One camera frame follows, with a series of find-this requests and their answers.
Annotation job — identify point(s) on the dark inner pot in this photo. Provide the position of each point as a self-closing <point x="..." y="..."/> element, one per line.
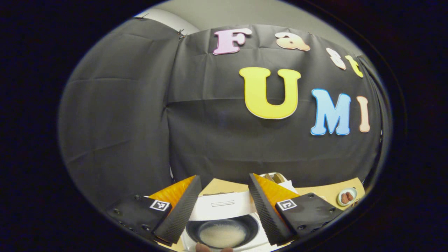
<point x="224" y="220"/>

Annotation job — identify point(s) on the white chopstick holder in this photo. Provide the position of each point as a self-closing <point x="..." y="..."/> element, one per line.
<point x="288" y="186"/>

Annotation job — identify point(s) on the white rice cooker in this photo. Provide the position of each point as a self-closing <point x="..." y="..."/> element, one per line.
<point x="224" y="210"/>

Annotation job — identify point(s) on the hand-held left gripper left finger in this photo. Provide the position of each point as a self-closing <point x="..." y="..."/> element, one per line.
<point x="182" y="213"/>

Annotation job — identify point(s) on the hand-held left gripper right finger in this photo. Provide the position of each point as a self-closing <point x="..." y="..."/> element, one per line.
<point x="266" y="217"/>

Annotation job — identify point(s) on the pale green plate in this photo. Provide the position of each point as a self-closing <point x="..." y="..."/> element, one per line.
<point x="340" y="201"/>

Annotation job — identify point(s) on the white rice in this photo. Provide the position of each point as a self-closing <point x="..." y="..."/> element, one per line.
<point x="222" y="236"/>

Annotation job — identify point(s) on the black backdrop cloth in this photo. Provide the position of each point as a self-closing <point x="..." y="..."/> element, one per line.
<point x="122" y="105"/>

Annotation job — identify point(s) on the red meat slice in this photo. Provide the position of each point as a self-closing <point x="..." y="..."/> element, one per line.
<point x="344" y="198"/>
<point x="350" y="196"/>

